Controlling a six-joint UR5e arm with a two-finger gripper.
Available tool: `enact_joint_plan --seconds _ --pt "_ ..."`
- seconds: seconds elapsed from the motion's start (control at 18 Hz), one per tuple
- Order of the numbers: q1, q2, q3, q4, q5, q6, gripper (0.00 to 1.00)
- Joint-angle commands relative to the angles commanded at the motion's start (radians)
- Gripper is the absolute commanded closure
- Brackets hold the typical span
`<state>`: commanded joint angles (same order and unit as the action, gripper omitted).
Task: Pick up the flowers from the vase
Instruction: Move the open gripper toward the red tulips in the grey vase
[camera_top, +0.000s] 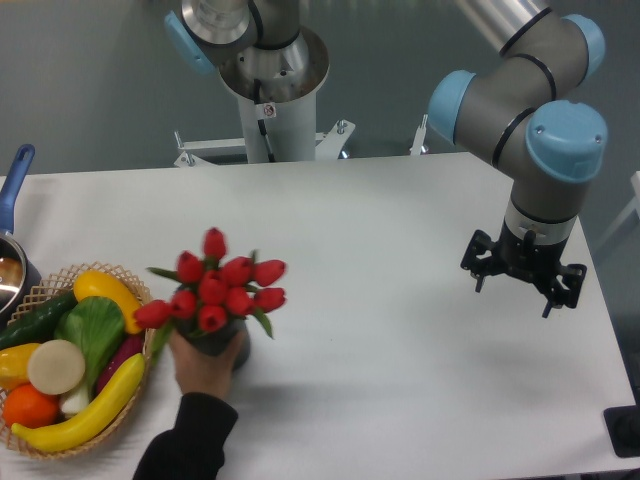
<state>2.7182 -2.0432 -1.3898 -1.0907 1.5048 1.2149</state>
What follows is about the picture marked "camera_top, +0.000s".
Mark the person's hand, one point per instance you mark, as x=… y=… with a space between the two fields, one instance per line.
x=196 y=372

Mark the long yellow squash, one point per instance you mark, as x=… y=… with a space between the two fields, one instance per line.
x=95 y=418

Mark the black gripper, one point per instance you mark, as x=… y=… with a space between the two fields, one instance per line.
x=525 y=260

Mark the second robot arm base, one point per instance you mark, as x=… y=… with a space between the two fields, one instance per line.
x=264 y=36

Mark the orange fruit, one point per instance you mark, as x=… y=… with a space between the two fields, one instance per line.
x=27 y=406

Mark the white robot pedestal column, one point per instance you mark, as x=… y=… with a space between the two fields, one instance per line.
x=276 y=96

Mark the green bok choy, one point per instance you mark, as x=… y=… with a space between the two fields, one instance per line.
x=96 y=326

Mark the blue handled saucepan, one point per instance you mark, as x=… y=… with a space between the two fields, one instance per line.
x=18 y=274

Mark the black device at table edge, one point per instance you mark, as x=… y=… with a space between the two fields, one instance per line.
x=623 y=427

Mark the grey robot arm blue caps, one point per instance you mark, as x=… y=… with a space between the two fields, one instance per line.
x=518 y=120

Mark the yellow pepper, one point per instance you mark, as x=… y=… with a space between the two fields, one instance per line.
x=14 y=365

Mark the white frame at right edge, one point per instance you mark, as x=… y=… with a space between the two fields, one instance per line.
x=621 y=226

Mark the white metal base frame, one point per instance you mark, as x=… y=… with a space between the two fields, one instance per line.
x=328 y=145

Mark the red tulip bouquet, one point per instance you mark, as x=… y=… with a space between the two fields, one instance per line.
x=216 y=290

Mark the black sleeved forearm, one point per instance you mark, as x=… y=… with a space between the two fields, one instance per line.
x=194 y=447

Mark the purple eggplant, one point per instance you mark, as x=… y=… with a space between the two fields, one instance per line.
x=131 y=345

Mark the green cucumber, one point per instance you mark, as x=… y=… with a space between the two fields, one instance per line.
x=38 y=324

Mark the dark grey vase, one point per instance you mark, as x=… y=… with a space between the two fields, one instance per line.
x=214 y=344

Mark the yellow squash at basket top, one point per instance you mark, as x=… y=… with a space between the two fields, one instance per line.
x=94 y=283

